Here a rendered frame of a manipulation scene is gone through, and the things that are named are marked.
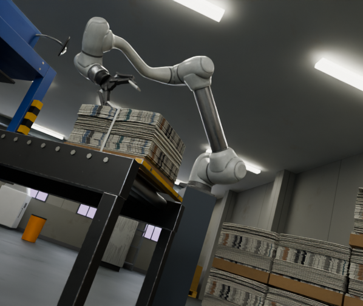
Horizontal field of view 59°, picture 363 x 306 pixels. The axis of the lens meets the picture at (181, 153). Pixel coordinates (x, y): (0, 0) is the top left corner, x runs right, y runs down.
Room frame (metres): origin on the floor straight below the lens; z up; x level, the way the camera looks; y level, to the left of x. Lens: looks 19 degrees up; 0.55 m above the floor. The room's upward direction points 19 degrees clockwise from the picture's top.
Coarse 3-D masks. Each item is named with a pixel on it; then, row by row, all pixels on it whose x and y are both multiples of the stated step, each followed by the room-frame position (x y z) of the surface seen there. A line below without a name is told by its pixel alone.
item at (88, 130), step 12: (84, 108) 1.23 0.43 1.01; (96, 108) 1.20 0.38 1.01; (108, 108) 1.18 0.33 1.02; (84, 120) 1.22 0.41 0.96; (96, 120) 1.19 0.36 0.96; (108, 120) 1.17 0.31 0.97; (72, 132) 1.24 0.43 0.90; (84, 132) 1.21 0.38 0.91; (96, 132) 1.19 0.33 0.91; (84, 144) 1.20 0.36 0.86; (96, 144) 1.18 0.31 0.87
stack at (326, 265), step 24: (240, 240) 1.54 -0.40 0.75; (264, 240) 1.46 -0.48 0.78; (288, 240) 1.39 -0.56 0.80; (312, 240) 1.33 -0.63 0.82; (240, 264) 1.53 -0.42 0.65; (264, 264) 1.45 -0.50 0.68; (288, 264) 1.38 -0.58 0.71; (312, 264) 1.32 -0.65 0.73; (336, 264) 1.26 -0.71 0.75; (360, 264) 1.21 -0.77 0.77; (216, 288) 1.59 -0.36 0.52; (240, 288) 1.51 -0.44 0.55; (264, 288) 1.43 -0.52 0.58; (336, 288) 1.25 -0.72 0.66; (360, 288) 1.20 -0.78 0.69
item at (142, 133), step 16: (128, 112) 1.13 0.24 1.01; (144, 112) 1.10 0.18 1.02; (128, 128) 1.12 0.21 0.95; (144, 128) 1.09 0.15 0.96; (160, 128) 1.11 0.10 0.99; (112, 144) 1.15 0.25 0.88; (128, 144) 1.11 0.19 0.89; (144, 144) 1.08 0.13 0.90; (160, 144) 1.13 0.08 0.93; (176, 144) 1.24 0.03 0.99; (160, 160) 1.17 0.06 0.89; (176, 160) 1.27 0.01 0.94; (144, 176) 1.14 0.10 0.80; (176, 176) 1.32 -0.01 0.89
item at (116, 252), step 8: (120, 216) 8.36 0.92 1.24; (120, 224) 8.37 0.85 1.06; (128, 224) 8.41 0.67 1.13; (136, 224) 8.44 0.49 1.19; (112, 232) 8.35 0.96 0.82; (120, 232) 8.38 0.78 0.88; (128, 232) 8.42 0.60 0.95; (112, 240) 8.36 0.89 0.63; (120, 240) 8.40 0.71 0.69; (128, 240) 8.43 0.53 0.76; (112, 248) 8.38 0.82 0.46; (120, 248) 8.41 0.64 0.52; (128, 248) 8.45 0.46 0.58; (104, 256) 8.36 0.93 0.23; (112, 256) 8.39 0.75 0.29; (120, 256) 8.43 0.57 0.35; (104, 264) 8.41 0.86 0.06; (112, 264) 8.41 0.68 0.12; (120, 264) 8.44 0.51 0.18
